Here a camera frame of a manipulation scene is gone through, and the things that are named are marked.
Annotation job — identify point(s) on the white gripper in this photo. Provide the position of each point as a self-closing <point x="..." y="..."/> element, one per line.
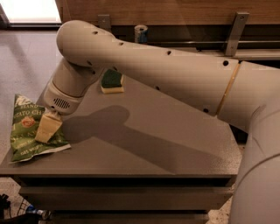
<point x="60" y="101"/>

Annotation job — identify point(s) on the green jalapeno chip bag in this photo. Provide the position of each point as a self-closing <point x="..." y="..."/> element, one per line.
<point x="25" y="124"/>

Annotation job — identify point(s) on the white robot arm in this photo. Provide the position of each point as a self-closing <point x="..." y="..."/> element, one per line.
<point x="240" y="93"/>

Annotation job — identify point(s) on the green yellow sponge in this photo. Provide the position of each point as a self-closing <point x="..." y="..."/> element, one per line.
<point x="112" y="82"/>

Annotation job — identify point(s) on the grey drawer cabinet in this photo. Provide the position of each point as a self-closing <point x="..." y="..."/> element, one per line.
<point x="139" y="156"/>

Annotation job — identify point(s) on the silver blue energy drink can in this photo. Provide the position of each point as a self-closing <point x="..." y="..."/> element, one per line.
<point x="140" y="33"/>

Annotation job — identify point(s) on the left metal bracket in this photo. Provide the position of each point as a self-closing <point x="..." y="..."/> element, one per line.
<point x="104" y="22"/>

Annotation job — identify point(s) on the metal bracket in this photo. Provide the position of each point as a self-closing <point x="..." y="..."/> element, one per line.
<point x="235" y="34"/>
<point x="104" y="22"/>

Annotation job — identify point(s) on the right metal bracket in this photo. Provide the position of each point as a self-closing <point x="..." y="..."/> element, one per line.
<point x="235" y="34"/>

